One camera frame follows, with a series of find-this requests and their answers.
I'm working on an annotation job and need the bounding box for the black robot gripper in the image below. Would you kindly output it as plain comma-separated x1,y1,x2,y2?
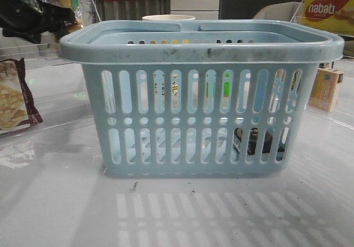
1,0,76,44

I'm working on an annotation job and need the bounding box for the packaged bread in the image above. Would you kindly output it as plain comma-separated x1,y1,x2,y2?
64,10,84,33

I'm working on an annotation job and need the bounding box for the light blue plastic basket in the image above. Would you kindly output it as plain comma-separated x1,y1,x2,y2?
60,19,344,177

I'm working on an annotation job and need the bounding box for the clear acrylic left shelf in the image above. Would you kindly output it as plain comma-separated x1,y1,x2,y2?
1,0,99,136

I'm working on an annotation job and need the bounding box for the clear acrylic shelf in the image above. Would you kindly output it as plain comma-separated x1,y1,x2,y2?
295,16,353,129
1,0,99,136

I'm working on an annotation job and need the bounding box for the brown cracker snack package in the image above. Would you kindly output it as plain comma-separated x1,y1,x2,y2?
1,58,43,135

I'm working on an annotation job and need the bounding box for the white paper cup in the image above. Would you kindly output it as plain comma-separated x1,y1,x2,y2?
142,14,195,22

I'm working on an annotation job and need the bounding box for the grey armchair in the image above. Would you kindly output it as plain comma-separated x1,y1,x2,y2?
253,2,304,22

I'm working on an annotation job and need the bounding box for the clear acrylic right shelf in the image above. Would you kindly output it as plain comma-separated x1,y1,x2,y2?
295,16,353,129

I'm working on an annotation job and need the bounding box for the yellow nabati wafer box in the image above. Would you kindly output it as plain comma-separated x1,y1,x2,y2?
298,0,353,36

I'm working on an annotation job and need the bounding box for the small yellow cardboard box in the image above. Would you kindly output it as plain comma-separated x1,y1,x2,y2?
308,68,344,112

